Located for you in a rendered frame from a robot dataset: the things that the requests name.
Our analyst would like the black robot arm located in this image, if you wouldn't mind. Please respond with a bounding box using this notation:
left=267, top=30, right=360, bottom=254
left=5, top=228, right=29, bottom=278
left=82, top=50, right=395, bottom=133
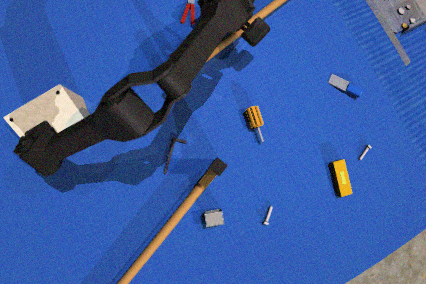
left=13, top=0, right=255, bottom=177

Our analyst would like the long wooden pole with black end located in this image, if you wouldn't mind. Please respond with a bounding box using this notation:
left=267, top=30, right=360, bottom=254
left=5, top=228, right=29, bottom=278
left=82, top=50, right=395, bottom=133
left=117, top=157, right=228, bottom=284

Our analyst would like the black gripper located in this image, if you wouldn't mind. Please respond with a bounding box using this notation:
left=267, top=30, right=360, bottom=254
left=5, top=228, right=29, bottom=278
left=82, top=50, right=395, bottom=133
left=240, top=14, right=270, bottom=46

